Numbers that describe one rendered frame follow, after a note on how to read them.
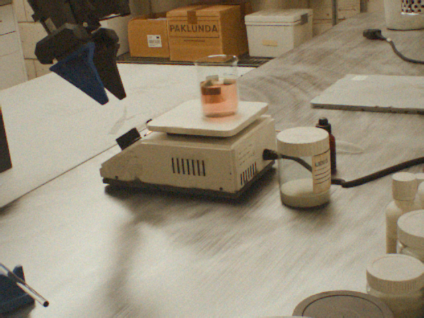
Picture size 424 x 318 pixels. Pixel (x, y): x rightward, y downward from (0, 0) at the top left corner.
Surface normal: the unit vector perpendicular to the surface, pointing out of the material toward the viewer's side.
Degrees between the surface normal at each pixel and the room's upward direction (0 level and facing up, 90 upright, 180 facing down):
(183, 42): 92
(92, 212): 0
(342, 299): 0
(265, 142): 90
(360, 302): 0
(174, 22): 90
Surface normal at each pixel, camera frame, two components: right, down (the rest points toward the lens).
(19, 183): -0.09, -0.94
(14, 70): 0.87, 0.09
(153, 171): -0.46, 0.33
